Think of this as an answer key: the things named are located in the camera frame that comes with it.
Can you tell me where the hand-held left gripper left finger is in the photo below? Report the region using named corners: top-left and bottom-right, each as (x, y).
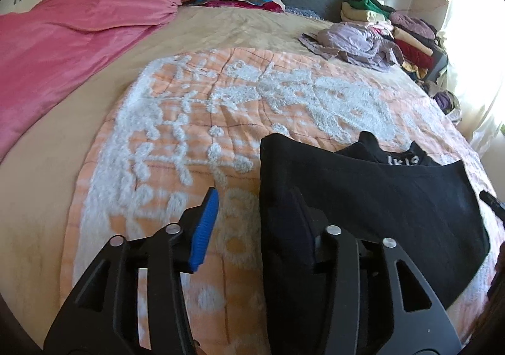
top-left (43, 186), bottom-right (220, 355)

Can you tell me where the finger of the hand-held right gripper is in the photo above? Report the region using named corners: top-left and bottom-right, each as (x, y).
top-left (479, 190), bottom-right (505, 220)

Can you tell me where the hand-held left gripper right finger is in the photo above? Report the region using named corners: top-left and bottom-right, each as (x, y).
top-left (290, 186), bottom-right (463, 355)

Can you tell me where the black sweatshirt with orange patches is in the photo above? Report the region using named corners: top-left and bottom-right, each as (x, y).
top-left (258, 131), bottom-right (492, 355)

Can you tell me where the pile of folded clothes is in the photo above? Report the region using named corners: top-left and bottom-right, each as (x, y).
top-left (340, 0), bottom-right (463, 124)

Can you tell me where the orange and white tufted blanket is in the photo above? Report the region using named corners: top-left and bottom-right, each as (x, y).
top-left (59, 47), bottom-right (505, 355)

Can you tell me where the white curtain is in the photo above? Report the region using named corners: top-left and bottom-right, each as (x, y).
top-left (438, 0), bottom-right (505, 145)

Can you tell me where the crumpled lilac garment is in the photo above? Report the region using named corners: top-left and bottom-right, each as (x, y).
top-left (298, 21), bottom-right (406, 72)

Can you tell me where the bed with beige sheet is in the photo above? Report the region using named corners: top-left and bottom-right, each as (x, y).
top-left (0, 3), bottom-right (492, 344)

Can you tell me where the blue patterned pillow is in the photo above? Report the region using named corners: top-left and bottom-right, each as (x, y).
top-left (283, 5), bottom-right (323, 21)

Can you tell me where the magenta pillow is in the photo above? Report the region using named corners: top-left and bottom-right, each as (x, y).
top-left (204, 0), bottom-right (285, 14)

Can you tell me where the pink duvet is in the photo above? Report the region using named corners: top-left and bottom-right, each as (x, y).
top-left (0, 0), bottom-right (214, 163)

